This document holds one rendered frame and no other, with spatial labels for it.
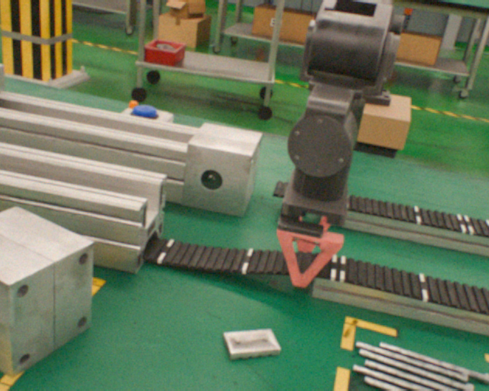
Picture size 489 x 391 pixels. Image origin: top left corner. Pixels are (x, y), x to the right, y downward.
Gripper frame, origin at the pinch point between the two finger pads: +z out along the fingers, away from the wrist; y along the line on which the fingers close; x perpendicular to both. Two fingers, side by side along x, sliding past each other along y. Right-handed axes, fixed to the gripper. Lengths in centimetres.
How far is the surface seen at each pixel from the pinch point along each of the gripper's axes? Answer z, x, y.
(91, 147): -3.0, -31.9, -14.2
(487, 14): 4, 116, -469
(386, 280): -0.3, 9.4, 0.8
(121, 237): -1.2, -20.1, 4.8
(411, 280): -0.2, 12.3, -0.5
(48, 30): 41, -180, -295
